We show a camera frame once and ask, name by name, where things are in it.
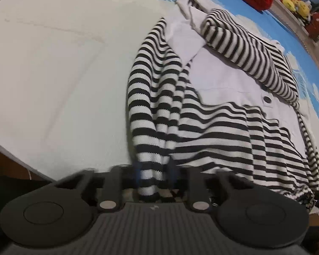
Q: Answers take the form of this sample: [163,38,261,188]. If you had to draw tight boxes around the yellow plush toys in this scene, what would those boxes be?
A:
[277,0,312,20]

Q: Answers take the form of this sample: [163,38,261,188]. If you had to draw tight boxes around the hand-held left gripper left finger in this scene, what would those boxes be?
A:
[53,164,142,212]

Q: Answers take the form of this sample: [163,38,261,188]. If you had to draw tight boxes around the black white striped hooded top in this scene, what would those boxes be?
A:
[127,0,319,213]

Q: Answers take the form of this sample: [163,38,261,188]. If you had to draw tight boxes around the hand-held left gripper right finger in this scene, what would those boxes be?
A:
[168,165,253,211]

